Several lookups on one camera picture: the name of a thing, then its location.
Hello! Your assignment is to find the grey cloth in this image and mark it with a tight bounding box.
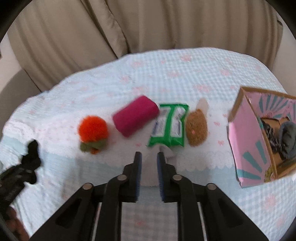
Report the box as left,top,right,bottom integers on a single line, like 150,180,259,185
159,145,176,160

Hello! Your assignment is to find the black patterned fabric bow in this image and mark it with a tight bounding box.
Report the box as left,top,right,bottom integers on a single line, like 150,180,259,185
262,121,281,153

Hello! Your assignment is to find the orange plush strawberry toy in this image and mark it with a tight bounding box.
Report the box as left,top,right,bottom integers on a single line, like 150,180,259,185
78,115,109,155

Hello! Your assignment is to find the brown plush toy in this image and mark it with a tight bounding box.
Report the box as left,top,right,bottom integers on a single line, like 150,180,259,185
185,98,209,147

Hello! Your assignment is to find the green wet wipes pack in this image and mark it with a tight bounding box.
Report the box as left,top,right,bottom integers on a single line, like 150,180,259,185
147,103,189,147

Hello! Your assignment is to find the dark grey fuzzy sock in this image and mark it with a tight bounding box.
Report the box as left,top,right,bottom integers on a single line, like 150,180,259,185
278,121,295,160

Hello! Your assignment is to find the magenta pouch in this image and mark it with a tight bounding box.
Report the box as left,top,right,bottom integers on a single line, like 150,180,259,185
112,95,159,138

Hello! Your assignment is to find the small black fabric item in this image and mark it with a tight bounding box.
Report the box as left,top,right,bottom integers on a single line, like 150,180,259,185
21,140,41,184

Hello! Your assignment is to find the person's left hand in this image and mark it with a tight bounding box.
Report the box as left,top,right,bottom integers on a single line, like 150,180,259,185
6,207,30,241

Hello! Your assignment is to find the pink patterned cardboard box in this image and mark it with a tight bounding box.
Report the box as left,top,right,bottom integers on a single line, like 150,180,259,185
228,86,295,187

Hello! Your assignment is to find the beige headboard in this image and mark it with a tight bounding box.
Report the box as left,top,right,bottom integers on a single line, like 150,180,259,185
0,69,41,136

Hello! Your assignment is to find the light blue checkered bedspread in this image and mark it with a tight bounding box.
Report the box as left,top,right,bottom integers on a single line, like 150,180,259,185
1,48,295,240

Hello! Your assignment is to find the beige curtain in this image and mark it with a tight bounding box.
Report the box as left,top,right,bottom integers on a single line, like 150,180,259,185
8,1,282,91

